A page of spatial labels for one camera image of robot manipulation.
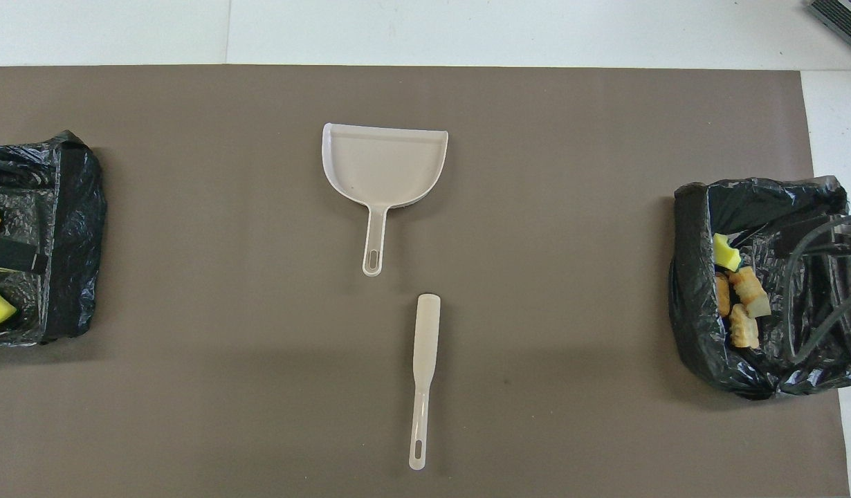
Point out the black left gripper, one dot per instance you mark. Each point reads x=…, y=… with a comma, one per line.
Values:
x=10, y=254

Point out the brown table mat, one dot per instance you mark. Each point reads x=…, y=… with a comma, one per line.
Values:
x=536, y=138

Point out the beige plastic dustpan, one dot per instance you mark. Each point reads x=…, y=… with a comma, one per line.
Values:
x=384, y=166

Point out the orange croissant piece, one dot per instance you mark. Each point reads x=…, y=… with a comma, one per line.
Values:
x=721, y=297

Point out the black bag lined bin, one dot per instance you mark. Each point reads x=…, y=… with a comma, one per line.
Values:
x=72, y=207
x=695, y=346

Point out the dark grey ribbed device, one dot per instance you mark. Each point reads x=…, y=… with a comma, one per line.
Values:
x=844, y=17

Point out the beige hand brush black bristles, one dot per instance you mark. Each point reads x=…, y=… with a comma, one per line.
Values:
x=425, y=332

